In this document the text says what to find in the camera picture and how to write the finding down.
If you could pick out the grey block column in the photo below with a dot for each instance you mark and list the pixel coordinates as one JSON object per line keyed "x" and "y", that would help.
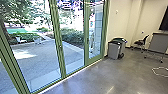
{"x": 97, "y": 26}

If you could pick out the black swivel chair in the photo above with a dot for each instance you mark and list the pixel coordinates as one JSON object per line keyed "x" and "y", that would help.
{"x": 141, "y": 41}

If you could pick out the white garden statue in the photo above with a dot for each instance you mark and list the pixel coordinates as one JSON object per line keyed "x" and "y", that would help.
{"x": 91, "y": 33}

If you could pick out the black wall television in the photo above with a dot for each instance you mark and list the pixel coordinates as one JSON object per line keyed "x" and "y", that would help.
{"x": 165, "y": 23}

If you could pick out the green hedge bush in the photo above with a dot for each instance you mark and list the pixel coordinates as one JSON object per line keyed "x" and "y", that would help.
{"x": 71, "y": 36}

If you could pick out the grey rolling panel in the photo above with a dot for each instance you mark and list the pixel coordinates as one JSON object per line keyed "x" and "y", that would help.
{"x": 159, "y": 43}

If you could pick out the black trash bin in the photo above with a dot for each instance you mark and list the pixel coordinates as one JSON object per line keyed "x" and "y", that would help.
{"x": 122, "y": 45}

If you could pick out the white tape strip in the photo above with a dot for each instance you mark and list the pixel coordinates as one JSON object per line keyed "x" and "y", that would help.
{"x": 110, "y": 90}

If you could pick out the green framed glass door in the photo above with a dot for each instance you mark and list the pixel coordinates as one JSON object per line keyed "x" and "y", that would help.
{"x": 86, "y": 33}

